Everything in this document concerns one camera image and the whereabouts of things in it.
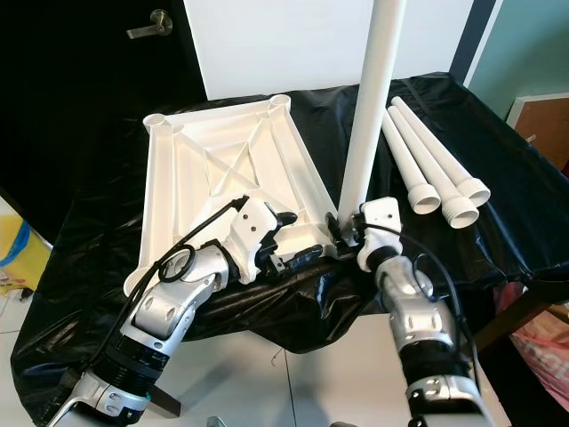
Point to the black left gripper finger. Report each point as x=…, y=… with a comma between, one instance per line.
x=289, y=220
x=307, y=254

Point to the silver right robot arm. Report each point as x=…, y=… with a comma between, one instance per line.
x=409, y=311

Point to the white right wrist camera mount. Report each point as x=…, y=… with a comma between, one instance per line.
x=380, y=222

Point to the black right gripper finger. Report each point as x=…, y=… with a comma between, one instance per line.
x=332, y=227
x=342, y=249

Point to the brown and white flat board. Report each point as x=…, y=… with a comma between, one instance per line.
x=542, y=129

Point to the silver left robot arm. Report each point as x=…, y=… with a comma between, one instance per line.
x=178, y=307

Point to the yellow cardboard box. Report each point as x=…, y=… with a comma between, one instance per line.
x=9, y=258

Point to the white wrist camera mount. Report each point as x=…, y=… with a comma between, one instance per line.
x=258, y=231
x=380, y=222

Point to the white plastic table top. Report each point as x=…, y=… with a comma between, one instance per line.
x=169, y=205

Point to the black plastic table cover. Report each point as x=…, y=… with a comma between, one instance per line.
x=320, y=307

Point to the black door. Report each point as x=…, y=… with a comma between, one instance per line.
x=71, y=107

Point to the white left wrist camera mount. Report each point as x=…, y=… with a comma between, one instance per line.
x=258, y=231

